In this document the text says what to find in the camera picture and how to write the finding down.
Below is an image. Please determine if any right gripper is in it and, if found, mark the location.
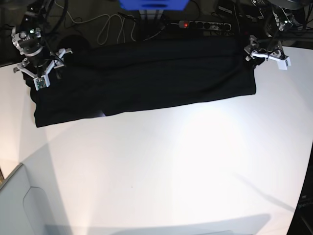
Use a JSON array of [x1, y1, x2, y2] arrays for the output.
[[13, 48, 73, 78]]

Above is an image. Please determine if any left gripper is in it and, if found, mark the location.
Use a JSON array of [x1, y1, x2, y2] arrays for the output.
[[244, 35, 288, 61]]

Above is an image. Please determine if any black T-shirt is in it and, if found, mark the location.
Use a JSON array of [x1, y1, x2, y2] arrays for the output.
[[23, 36, 256, 127]]

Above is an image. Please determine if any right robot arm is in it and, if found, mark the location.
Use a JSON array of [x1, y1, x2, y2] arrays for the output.
[[11, 0, 72, 80]]

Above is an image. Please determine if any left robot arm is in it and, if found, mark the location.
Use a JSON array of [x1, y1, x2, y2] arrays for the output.
[[244, 0, 311, 62]]

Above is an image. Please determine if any grey panel at table corner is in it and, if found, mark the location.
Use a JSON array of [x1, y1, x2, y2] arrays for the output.
[[0, 164, 73, 235]]

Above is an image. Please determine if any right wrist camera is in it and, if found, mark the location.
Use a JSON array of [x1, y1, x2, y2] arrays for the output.
[[33, 76, 50, 91]]

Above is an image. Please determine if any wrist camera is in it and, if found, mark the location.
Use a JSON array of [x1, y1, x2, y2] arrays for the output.
[[33, 76, 50, 91], [277, 57, 291, 71]]

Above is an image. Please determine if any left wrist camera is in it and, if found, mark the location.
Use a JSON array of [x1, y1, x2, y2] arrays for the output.
[[277, 57, 291, 71]]

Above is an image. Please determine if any power strip with red switch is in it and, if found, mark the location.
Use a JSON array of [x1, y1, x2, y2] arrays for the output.
[[178, 21, 232, 32]]

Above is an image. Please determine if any grey looped cable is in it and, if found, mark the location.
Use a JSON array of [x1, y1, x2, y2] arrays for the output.
[[55, 0, 164, 46]]

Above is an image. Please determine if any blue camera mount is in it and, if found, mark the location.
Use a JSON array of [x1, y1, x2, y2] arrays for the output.
[[119, 0, 189, 11]]

